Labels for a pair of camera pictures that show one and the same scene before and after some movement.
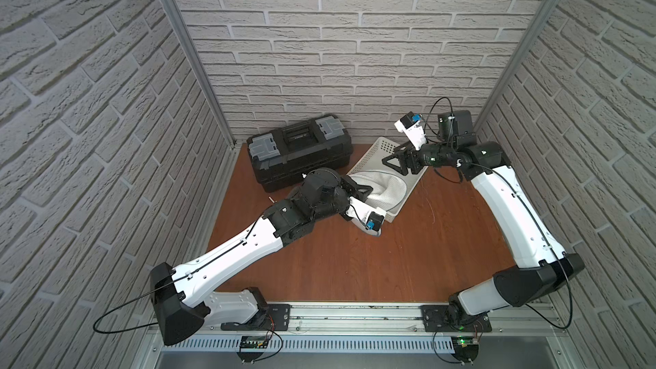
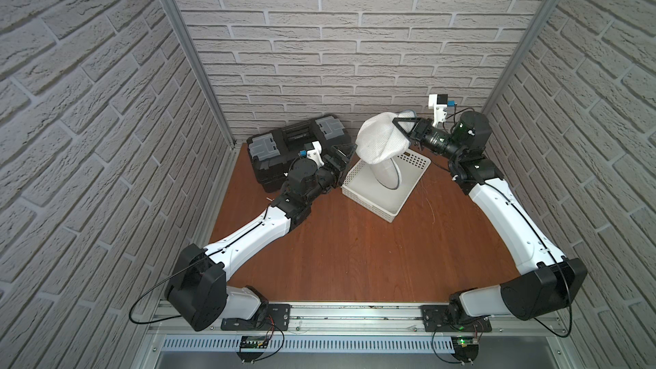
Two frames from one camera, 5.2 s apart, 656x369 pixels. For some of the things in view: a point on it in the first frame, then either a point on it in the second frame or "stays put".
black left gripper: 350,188 to 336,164
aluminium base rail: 380,336 stays put
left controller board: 251,348 stays put
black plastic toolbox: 282,159 stays put
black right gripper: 408,153 to 420,130
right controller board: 465,348 stays put
